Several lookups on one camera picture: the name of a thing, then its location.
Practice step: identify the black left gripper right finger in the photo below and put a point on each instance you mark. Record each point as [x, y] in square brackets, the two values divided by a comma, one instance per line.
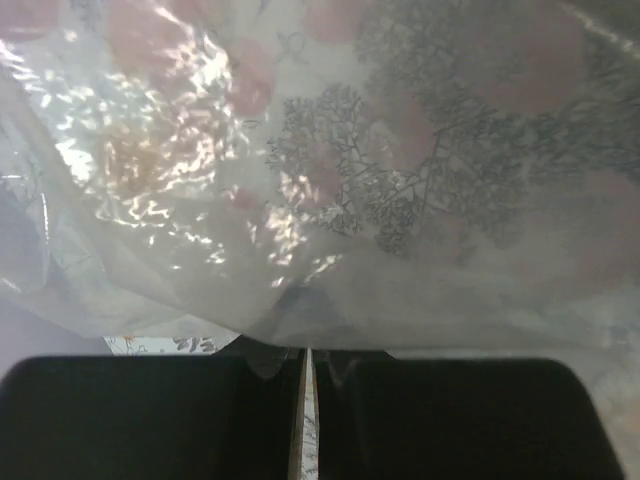
[379, 417]

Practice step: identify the clear zip top bag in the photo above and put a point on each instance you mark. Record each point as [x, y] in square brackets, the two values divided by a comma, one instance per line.
[397, 175]

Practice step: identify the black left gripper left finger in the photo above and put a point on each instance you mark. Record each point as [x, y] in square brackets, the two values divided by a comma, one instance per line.
[230, 415]

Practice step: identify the floral patterned table mat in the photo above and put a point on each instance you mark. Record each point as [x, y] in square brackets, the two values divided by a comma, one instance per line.
[139, 346]

